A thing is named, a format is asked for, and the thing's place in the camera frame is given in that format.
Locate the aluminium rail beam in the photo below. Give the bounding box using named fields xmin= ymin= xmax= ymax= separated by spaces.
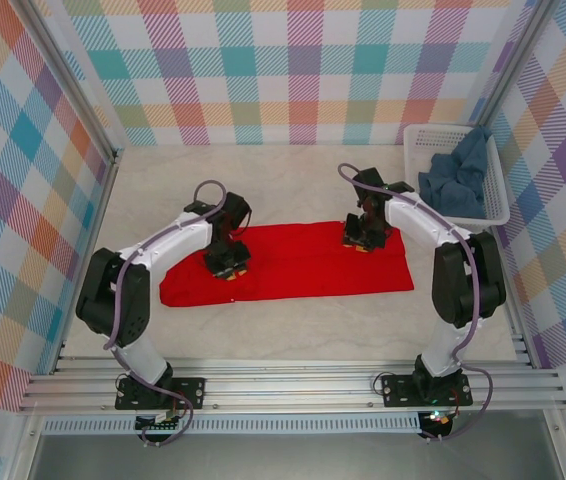
xmin=17 ymin=357 xmax=566 ymax=414

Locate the aluminium frame post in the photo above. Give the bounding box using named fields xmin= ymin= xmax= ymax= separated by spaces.
xmin=12 ymin=0 xmax=124 ymax=161
xmin=467 ymin=0 xmax=554 ymax=131

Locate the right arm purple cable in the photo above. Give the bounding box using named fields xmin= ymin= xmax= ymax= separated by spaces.
xmin=337 ymin=162 xmax=495 ymax=444

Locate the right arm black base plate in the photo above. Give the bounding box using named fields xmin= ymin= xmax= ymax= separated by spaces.
xmin=380 ymin=373 xmax=474 ymax=409

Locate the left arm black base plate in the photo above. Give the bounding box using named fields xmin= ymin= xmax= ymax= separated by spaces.
xmin=114 ymin=377 xmax=207 ymax=412

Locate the blue t-shirt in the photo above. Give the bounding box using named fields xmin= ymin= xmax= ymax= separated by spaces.
xmin=416 ymin=125 xmax=494 ymax=220

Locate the red t-shirt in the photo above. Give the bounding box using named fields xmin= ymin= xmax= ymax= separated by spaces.
xmin=158 ymin=219 xmax=414 ymax=309

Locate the white plastic basket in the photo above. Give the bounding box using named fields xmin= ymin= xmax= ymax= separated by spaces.
xmin=402 ymin=123 xmax=512 ymax=231

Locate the white slotted cable duct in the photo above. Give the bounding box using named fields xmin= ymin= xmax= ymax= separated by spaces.
xmin=42 ymin=412 xmax=422 ymax=435

